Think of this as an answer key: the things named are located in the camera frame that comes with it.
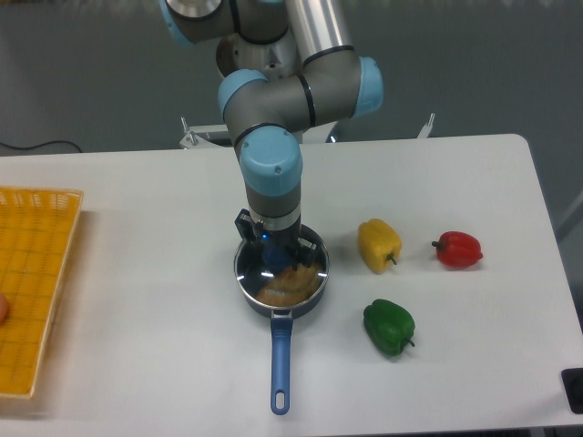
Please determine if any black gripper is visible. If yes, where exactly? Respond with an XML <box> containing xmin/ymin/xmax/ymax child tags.
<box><xmin>234</xmin><ymin>208</ymin><xmax>318</xmax><ymax>270</ymax></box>

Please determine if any glass lid blue knob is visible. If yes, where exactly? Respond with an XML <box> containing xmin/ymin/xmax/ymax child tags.
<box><xmin>234</xmin><ymin>225</ymin><xmax>330</xmax><ymax>314</ymax></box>

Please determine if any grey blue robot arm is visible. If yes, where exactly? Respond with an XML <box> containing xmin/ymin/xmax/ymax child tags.
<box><xmin>160</xmin><ymin>1</ymin><xmax>384</xmax><ymax>271</ymax></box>

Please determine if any dark blue saucepan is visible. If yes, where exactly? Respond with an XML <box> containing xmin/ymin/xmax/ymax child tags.
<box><xmin>232</xmin><ymin>222</ymin><xmax>332</xmax><ymax>416</ymax></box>

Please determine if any baked pastry turnover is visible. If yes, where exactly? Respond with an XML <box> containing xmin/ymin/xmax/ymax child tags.
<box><xmin>256</xmin><ymin>262</ymin><xmax>322</xmax><ymax>307</ymax></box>

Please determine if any yellow bell pepper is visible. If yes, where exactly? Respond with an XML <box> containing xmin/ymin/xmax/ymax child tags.
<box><xmin>357</xmin><ymin>218</ymin><xmax>402</xmax><ymax>274</ymax></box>

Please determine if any green bell pepper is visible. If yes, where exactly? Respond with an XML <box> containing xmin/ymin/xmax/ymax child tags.
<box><xmin>363</xmin><ymin>299</ymin><xmax>415</xmax><ymax>357</ymax></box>

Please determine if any red bell pepper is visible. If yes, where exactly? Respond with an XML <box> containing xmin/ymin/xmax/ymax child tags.
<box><xmin>432</xmin><ymin>231</ymin><xmax>483</xmax><ymax>269</ymax></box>

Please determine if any yellow woven basket tray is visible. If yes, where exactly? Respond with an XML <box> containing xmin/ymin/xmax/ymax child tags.
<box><xmin>1</xmin><ymin>186</ymin><xmax>84</xmax><ymax>399</ymax></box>

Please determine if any black device at table edge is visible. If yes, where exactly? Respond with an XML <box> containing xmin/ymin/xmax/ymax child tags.
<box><xmin>561</xmin><ymin>368</ymin><xmax>583</xmax><ymax>414</ymax></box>

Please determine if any white metal base frame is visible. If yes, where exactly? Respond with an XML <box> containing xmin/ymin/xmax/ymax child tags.
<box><xmin>179</xmin><ymin>112</ymin><xmax>435</xmax><ymax>150</ymax></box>

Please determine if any black cable on floor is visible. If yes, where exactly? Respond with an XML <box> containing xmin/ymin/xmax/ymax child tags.
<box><xmin>0</xmin><ymin>139</ymin><xmax>83</xmax><ymax>154</ymax></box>

